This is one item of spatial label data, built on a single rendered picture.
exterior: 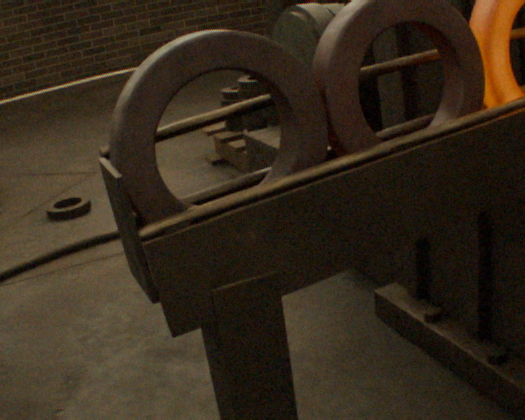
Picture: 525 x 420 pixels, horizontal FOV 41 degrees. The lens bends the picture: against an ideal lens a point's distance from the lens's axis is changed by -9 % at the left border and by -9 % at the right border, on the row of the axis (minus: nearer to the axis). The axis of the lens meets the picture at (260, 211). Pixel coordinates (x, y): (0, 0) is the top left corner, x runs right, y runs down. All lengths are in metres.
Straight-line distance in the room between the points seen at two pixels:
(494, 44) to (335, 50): 0.18
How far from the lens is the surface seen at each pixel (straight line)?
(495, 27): 0.73
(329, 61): 0.63
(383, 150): 0.64
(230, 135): 2.93
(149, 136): 0.58
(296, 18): 2.04
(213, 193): 0.65
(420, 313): 1.57
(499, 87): 0.74
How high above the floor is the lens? 0.82
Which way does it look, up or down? 19 degrees down
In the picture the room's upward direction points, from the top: 8 degrees counter-clockwise
